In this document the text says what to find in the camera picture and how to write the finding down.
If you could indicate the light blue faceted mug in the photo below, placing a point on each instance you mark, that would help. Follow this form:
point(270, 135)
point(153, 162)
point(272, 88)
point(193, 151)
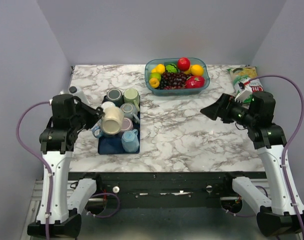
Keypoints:
point(130, 141)

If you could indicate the small yellow lemon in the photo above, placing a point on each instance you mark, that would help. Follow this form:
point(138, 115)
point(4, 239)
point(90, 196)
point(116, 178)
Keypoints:
point(160, 69)

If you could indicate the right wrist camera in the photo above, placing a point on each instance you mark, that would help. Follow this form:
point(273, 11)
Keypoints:
point(243, 95)

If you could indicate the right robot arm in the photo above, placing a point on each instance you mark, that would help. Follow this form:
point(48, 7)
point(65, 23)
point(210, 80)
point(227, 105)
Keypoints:
point(282, 212)

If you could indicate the small orange fruit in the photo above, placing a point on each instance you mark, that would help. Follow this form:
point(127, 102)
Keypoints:
point(154, 82)

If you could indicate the red dragon fruit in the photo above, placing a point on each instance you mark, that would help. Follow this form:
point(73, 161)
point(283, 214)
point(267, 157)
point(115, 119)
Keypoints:
point(194, 82)

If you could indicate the pink purple mug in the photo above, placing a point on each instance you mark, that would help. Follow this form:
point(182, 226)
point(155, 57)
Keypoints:
point(127, 125)

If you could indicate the dark grape bunch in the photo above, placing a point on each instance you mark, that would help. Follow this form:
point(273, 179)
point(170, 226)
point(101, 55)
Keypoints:
point(171, 81)

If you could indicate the grey blue mug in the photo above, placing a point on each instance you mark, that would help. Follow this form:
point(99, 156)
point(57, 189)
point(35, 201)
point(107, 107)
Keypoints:
point(130, 112)

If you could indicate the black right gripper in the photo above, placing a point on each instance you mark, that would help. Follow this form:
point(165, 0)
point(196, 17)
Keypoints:
point(228, 102)

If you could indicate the aluminium frame rail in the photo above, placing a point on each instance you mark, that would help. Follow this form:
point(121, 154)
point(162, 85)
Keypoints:
point(34, 206)

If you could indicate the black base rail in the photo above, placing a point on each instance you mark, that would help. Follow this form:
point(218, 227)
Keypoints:
point(168, 189)

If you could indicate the dark blue tray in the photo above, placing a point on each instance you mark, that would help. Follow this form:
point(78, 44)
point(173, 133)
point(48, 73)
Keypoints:
point(112, 145)

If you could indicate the white and blue mug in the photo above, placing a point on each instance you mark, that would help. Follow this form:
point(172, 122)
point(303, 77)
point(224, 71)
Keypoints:
point(107, 104)

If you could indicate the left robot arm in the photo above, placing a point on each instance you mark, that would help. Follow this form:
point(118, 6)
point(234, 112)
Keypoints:
point(58, 216)

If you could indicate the green cassava chips bag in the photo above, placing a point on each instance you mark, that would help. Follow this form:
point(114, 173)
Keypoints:
point(245, 78)

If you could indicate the iridescent blue mug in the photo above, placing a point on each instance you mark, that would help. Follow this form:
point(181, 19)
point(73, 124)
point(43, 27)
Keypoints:
point(97, 132)

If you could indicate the green toy watermelon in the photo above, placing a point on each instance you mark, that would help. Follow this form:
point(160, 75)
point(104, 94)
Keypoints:
point(171, 68)

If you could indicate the light green mug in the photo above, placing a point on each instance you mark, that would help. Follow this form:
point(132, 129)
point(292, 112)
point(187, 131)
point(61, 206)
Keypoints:
point(131, 95)

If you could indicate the dark grey mug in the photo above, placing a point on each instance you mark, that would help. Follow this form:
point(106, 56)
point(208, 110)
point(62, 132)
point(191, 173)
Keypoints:
point(116, 96)

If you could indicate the red apple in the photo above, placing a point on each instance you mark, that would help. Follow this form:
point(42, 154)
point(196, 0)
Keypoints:
point(183, 64)

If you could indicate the large yellow lemon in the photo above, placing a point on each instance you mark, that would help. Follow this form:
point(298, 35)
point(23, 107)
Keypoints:
point(197, 70)

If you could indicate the teal plastic fruit container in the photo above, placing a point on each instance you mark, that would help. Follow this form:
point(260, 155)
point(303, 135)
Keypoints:
point(176, 92)

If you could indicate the white plastic bottle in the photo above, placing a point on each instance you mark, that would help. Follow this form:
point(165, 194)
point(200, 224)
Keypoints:
point(76, 91)

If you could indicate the cream mug black handle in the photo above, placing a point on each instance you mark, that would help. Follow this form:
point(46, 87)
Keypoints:
point(112, 120)

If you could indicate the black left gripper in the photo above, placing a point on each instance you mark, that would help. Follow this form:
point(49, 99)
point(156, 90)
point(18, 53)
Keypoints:
point(94, 114)

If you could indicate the green lime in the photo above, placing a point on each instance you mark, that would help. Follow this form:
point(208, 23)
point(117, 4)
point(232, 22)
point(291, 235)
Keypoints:
point(155, 75)

